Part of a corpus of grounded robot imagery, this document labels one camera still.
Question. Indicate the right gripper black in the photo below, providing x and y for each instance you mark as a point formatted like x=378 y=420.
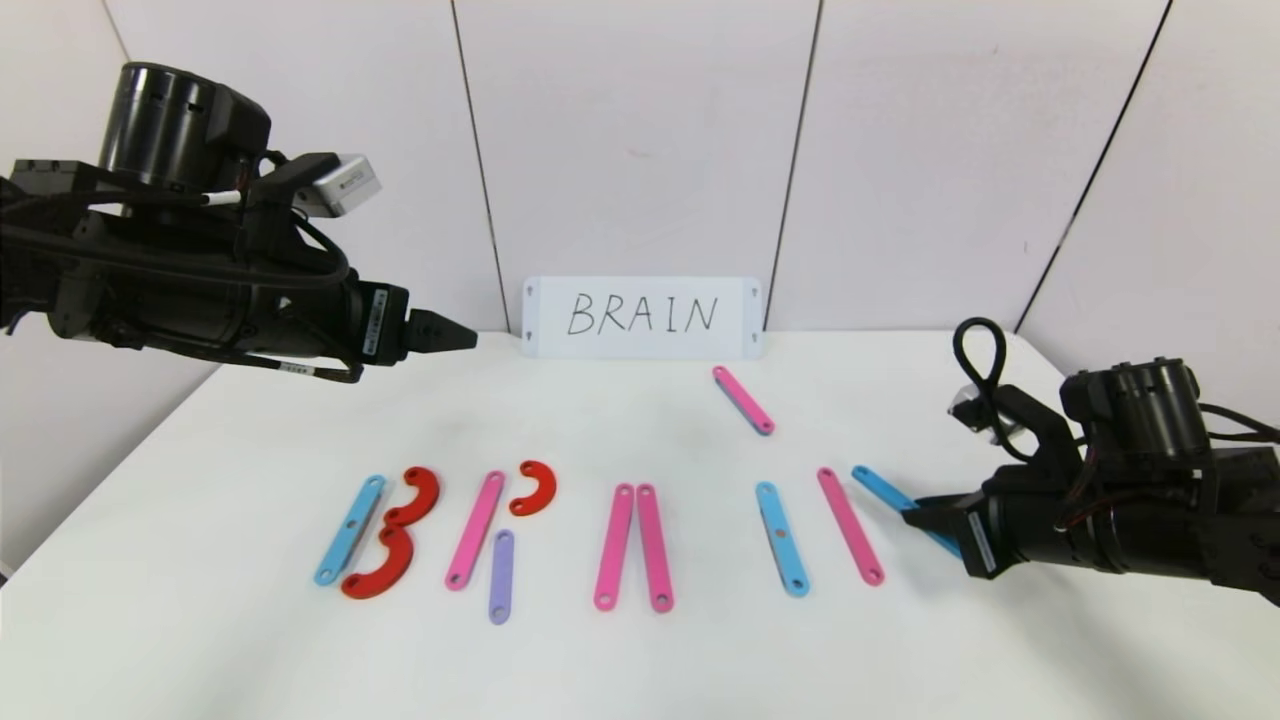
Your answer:
x=976 y=541

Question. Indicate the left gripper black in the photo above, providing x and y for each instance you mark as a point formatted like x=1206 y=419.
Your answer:
x=384 y=325

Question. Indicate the short blue bar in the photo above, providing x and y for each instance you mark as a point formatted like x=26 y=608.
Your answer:
x=880 y=487

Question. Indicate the long pink bar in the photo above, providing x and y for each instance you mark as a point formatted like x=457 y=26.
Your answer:
x=613 y=548
x=476 y=530
x=655 y=548
x=850 y=525

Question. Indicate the small red curved piece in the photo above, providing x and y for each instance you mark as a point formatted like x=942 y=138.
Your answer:
x=547 y=488

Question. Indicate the pink bar with grey underside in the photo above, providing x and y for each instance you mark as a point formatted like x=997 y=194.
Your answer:
x=743 y=400

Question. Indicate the short purple bar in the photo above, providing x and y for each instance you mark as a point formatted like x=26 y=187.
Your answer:
x=501 y=577

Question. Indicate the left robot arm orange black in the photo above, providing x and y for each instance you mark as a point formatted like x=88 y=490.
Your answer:
x=170 y=285

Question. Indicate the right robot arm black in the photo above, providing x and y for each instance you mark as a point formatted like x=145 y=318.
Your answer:
x=1140 y=520

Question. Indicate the white BRAIN sign card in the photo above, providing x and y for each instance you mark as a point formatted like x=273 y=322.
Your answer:
x=640 y=345

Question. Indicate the long blue bar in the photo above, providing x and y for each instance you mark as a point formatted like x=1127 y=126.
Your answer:
x=782 y=538
x=349 y=530

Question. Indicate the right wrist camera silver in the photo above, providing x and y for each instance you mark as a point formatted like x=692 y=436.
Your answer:
x=985 y=415

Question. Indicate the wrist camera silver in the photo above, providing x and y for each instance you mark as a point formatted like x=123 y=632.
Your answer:
x=343 y=185
x=985 y=415

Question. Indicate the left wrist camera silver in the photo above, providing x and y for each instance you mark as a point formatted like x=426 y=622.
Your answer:
x=343 y=185

